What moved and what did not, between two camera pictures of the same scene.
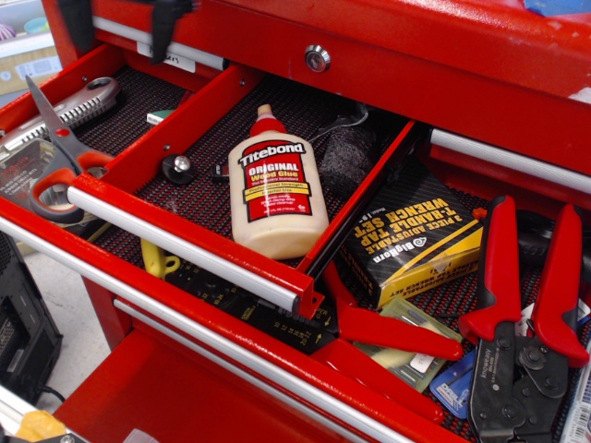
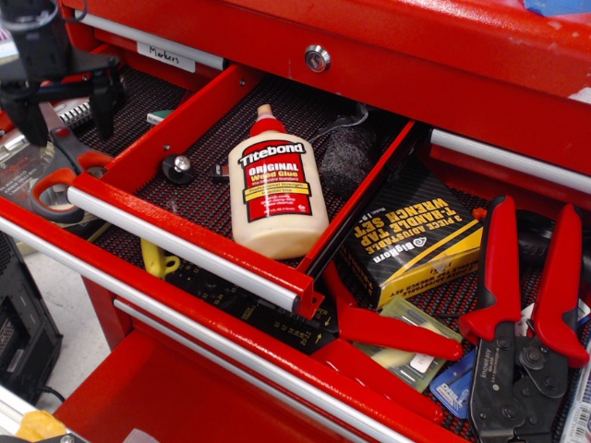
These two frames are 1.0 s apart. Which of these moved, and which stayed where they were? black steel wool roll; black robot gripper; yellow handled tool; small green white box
Moved: black robot gripper
Stayed: small green white box; yellow handled tool; black steel wool roll
